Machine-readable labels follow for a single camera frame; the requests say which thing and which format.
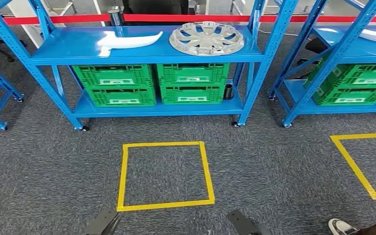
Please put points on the black plastic tube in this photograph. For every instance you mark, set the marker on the black plastic tube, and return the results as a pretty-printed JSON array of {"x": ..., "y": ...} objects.
[{"x": 228, "y": 92}]

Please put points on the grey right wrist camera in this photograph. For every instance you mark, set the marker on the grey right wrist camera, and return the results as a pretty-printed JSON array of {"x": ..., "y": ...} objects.
[{"x": 239, "y": 222}]

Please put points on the silver wheel hubcap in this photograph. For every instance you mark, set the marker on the silver wheel hubcap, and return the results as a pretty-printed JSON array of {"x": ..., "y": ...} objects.
[{"x": 207, "y": 38}]

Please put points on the chrome barrier post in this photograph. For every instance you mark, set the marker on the chrome barrier post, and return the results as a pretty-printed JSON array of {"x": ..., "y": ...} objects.
[{"x": 115, "y": 18}]

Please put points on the black chair base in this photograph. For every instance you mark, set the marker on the black chair base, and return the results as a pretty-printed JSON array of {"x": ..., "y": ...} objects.
[{"x": 314, "y": 45}]

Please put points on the white desk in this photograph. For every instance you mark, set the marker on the white desk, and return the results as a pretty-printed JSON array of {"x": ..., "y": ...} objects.
[{"x": 22, "y": 16}]

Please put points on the yellow floor tape square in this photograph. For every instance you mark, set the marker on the yellow floor tape square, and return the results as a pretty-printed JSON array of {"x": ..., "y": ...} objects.
[{"x": 165, "y": 205}]

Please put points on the red barrier belt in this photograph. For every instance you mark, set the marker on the red barrier belt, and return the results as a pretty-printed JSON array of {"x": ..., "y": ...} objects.
[
  {"x": 61, "y": 19},
  {"x": 272, "y": 18}
]

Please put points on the green plastic crate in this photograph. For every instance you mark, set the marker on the green plastic crate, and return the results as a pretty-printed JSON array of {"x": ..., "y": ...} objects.
[
  {"x": 362, "y": 76},
  {"x": 191, "y": 73},
  {"x": 113, "y": 75},
  {"x": 123, "y": 96},
  {"x": 349, "y": 96},
  {"x": 191, "y": 94}
]

